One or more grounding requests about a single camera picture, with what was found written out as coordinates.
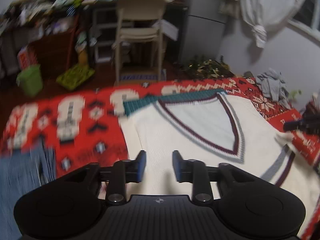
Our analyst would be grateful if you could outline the green plastic crate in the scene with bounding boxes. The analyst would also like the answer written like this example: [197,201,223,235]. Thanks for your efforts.
[56,64,95,90]

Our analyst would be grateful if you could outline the black desk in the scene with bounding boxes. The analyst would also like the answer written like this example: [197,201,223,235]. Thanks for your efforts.
[84,0,188,68]

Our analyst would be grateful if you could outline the grey refrigerator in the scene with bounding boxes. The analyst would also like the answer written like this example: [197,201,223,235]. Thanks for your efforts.
[172,0,230,65]

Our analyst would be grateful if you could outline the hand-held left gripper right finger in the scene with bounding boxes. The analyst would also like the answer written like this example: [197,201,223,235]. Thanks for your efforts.
[172,150,253,204]

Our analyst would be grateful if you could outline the green wreath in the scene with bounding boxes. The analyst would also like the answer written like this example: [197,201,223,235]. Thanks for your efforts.
[180,56,233,80]

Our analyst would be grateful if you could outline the white knit v-neck sweater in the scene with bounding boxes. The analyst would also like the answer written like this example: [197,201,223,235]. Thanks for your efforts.
[119,91,320,238]

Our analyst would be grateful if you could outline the yellow paper bag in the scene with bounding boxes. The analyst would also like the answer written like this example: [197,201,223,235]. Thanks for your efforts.
[77,47,89,68]

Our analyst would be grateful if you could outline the green plastic bin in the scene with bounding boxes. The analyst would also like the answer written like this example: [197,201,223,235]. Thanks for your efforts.
[16,64,43,97]

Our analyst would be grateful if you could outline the folded blue jeans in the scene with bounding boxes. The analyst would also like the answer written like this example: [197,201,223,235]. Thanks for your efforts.
[0,144,57,240]

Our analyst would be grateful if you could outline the white window frame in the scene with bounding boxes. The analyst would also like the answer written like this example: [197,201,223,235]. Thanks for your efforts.
[287,0,320,40]

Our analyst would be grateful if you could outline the crumpled grey garment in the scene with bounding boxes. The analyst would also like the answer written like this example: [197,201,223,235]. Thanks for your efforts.
[255,67,292,108]

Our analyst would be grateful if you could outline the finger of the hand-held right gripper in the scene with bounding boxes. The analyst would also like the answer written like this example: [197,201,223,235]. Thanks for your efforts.
[283,120,307,132]

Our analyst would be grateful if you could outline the green cutting mat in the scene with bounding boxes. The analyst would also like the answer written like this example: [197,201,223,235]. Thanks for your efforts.
[122,89,228,117]

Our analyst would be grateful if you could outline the wooden dresser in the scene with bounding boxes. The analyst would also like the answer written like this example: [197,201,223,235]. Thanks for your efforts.
[29,27,78,75]

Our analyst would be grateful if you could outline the white cardboard box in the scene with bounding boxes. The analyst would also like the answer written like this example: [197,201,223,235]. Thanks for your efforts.
[152,19,179,41]

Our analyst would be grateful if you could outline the flat cardboard sheet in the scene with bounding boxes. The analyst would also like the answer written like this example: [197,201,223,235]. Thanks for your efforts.
[116,69,167,84]

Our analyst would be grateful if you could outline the beige chair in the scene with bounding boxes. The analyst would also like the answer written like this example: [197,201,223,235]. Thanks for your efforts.
[114,0,167,87]

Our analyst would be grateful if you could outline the red and white carton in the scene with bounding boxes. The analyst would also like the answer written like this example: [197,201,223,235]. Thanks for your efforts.
[17,46,38,69]

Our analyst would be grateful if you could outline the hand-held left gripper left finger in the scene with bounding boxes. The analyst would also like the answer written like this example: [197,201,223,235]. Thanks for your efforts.
[64,150,147,204]

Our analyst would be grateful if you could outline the tied white curtain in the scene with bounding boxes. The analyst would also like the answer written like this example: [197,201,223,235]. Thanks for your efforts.
[237,0,315,48]

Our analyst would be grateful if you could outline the red patterned blanket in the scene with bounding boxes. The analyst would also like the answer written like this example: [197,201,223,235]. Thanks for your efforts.
[0,76,320,240]

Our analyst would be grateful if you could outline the cluttered wooden shelf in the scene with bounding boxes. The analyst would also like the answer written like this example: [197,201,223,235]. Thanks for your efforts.
[0,0,85,38]

